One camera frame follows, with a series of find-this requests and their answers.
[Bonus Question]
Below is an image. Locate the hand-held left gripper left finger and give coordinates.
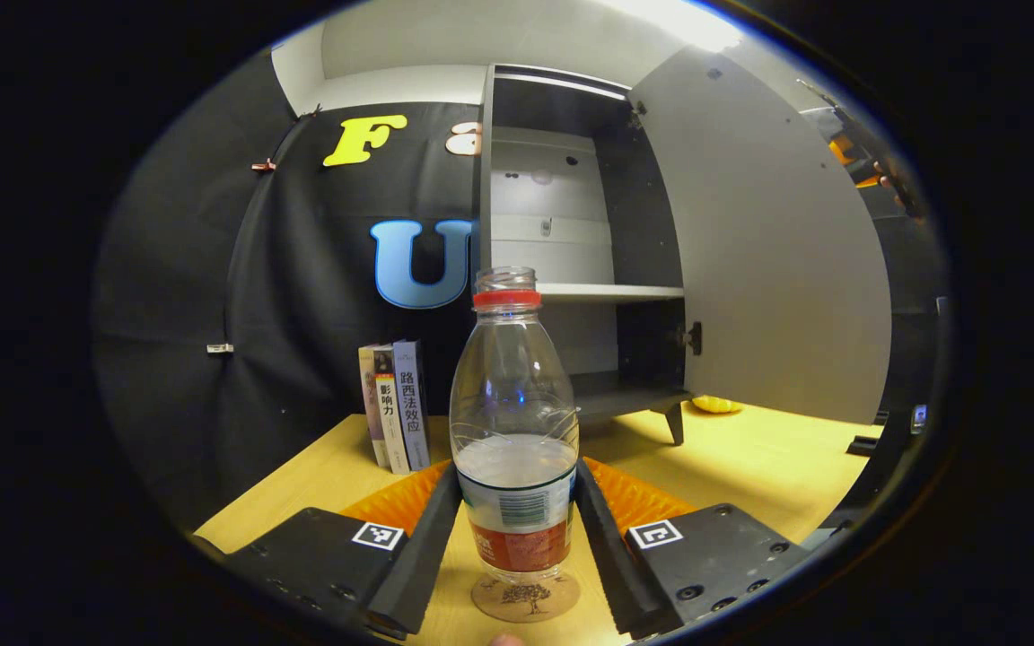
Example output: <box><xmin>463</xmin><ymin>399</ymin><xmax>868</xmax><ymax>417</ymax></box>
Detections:
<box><xmin>189</xmin><ymin>462</ymin><xmax>464</xmax><ymax>641</ymax></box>

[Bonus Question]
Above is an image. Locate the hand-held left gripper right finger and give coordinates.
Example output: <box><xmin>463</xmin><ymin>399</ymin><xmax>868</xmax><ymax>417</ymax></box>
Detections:
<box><xmin>574</xmin><ymin>458</ymin><xmax>812</xmax><ymax>640</ymax></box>

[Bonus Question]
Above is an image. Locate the round cork coaster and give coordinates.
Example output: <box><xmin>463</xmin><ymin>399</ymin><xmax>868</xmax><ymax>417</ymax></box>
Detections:
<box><xmin>470</xmin><ymin>570</ymin><xmax>582</xmax><ymax>624</ymax></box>

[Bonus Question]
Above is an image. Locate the beige cabinet door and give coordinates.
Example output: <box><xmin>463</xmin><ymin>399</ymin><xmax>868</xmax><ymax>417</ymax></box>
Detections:
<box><xmin>627</xmin><ymin>45</ymin><xmax>893</xmax><ymax>425</ymax></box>

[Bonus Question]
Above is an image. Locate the clear plastic bottle red label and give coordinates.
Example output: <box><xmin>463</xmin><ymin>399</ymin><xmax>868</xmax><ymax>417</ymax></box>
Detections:
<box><xmin>449</xmin><ymin>266</ymin><xmax>581</xmax><ymax>584</ymax></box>

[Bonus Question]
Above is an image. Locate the grey cabinet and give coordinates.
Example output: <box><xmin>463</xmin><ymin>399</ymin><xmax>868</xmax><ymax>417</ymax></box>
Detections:
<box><xmin>478</xmin><ymin>63</ymin><xmax>697</xmax><ymax>447</ymax></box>

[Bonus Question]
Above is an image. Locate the white book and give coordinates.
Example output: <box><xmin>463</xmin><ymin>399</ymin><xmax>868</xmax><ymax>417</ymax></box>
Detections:
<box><xmin>373</xmin><ymin>345</ymin><xmax>412</xmax><ymax>476</ymax></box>

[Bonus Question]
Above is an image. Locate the dark blue book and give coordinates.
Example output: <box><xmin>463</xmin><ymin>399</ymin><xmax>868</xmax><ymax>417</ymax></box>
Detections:
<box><xmin>391</xmin><ymin>339</ymin><xmax>433</xmax><ymax>472</ymax></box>

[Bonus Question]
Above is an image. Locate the tan book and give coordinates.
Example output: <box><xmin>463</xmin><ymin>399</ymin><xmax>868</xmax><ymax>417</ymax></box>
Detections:
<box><xmin>358</xmin><ymin>345</ymin><xmax>390</xmax><ymax>469</ymax></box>

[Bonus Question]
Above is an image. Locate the black backdrop cloth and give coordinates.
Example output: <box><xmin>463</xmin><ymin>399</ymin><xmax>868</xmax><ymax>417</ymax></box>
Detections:
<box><xmin>91</xmin><ymin>49</ymin><xmax>953</xmax><ymax>539</ymax></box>

